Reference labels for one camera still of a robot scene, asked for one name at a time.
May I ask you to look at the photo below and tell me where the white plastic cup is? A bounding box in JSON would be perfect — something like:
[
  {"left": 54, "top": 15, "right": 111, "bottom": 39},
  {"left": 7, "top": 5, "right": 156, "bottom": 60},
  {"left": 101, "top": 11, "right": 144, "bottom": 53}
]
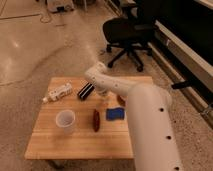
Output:
[{"left": 55, "top": 110, "right": 76, "bottom": 133}]

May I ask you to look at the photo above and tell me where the black rectangular box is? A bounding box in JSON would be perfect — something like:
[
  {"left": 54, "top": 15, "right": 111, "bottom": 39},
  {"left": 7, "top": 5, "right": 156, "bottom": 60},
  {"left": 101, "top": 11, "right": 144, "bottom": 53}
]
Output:
[{"left": 77, "top": 83, "right": 94, "bottom": 100}]

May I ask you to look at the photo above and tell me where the white plastic bottle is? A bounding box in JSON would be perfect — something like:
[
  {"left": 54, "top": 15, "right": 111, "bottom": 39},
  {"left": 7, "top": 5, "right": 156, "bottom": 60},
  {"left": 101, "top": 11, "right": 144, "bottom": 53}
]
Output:
[{"left": 42, "top": 83, "right": 72, "bottom": 103}]

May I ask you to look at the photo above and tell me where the wooden table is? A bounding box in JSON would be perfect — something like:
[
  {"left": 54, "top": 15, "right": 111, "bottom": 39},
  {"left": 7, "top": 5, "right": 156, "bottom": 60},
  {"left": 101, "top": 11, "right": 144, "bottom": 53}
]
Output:
[{"left": 24, "top": 77, "right": 133, "bottom": 160}]

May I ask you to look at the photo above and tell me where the blue sponge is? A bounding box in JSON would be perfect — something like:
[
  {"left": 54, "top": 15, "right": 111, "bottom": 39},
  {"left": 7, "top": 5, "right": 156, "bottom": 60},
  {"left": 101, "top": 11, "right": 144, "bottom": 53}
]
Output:
[{"left": 106, "top": 107, "right": 125, "bottom": 121}]

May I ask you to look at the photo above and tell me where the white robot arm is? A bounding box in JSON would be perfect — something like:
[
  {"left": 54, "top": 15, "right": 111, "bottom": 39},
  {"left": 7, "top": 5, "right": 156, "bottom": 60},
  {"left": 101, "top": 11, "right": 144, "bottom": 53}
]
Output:
[{"left": 85, "top": 62, "right": 184, "bottom": 171}]

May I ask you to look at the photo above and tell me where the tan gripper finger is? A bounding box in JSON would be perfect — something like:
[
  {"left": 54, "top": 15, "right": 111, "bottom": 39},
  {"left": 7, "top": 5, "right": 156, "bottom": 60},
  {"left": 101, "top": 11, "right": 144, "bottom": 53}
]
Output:
[{"left": 99, "top": 90, "right": 109, "bottom": 98}]

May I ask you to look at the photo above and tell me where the black office chair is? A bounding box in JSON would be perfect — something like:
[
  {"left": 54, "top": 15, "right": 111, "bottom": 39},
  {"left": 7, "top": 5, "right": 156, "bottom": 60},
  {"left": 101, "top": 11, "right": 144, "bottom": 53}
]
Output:
[{"left": 103, "top": 0, "right": 163, "bottom": 72}]

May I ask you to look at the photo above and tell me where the orange bowl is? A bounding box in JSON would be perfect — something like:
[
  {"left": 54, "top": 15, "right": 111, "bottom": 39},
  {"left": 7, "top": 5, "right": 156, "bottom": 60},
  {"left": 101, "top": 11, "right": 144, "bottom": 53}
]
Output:
[{"left": 117, "top": 95, "right": 125, "bottom": 106}]

